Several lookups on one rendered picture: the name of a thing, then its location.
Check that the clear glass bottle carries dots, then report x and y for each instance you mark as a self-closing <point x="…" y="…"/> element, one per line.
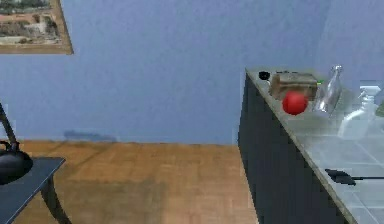
<point x="328" y="93"/>

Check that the clear spray bottle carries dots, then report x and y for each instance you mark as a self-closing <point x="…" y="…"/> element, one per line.
<point x="358" y="120"/>

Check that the small black cup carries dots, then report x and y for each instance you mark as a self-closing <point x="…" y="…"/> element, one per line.
<point x="264" y="75"/>

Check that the red round fruit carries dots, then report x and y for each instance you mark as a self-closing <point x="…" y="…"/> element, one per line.
<point x="295" y="103"/>

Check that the black counter with tiled top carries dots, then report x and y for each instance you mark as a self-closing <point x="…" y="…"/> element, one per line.
<point x="276" y="173"/>

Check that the framed landscape picture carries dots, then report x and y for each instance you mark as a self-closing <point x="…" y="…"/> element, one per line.
<point x="30" y="26"/>

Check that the black side table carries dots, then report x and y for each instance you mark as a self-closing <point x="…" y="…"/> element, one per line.
<point x="20" y="186"/>

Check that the green object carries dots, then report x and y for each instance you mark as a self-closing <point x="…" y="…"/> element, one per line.
<point x="380" y="109"/>

